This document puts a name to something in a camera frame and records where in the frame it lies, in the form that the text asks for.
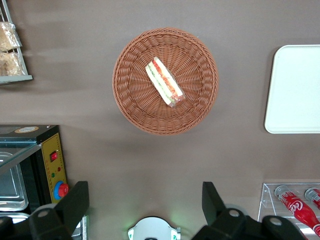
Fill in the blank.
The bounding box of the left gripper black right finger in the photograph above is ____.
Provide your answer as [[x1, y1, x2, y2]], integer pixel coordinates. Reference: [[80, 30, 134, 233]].
[[192, 181, 262, 240]]

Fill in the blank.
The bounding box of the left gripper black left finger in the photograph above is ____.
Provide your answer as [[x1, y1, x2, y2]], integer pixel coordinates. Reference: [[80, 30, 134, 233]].
[[27, 180, 90, 240]]

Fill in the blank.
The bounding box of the triangle sandwich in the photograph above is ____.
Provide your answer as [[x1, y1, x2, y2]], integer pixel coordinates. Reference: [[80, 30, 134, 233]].
[[145, 56, 186, 109]]

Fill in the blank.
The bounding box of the round brown wicker basket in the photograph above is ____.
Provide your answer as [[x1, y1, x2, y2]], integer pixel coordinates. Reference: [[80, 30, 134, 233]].
[[112, 27, 220, 136]]

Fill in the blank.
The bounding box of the tray of packaged pastries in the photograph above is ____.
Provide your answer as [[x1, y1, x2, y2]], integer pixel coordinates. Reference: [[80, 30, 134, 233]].
[[0, 0, 34, 85]]

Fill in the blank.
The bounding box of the beige rectangular tray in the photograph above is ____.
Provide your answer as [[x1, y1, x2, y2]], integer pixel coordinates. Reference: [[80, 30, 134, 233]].
[[264, 44, 320, 134]]

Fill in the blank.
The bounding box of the clear acrylic bottle rack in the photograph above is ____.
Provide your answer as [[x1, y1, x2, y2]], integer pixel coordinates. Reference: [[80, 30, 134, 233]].
[[257, 182, 320, 240]]

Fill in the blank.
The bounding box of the black food warmer yellow panel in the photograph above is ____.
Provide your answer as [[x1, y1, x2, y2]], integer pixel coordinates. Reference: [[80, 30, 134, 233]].
[[0, 124, 70, 240]]

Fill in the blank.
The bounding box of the steel warmer pan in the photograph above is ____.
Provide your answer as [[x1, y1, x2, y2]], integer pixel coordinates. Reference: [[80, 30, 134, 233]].
[[0, 151, 29, 212], [0, 211, 90, 240]]

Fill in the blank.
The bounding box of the red cola bottle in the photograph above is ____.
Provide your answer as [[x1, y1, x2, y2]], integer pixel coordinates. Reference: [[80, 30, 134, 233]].
[[304, 187, 320, 210], [274, 184, 320, 237]]

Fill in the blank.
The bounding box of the clear bag of crackers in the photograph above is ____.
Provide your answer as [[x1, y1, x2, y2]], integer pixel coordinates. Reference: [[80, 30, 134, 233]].
[[0, 51, 26, 77], [0, 21, 23, 52]]

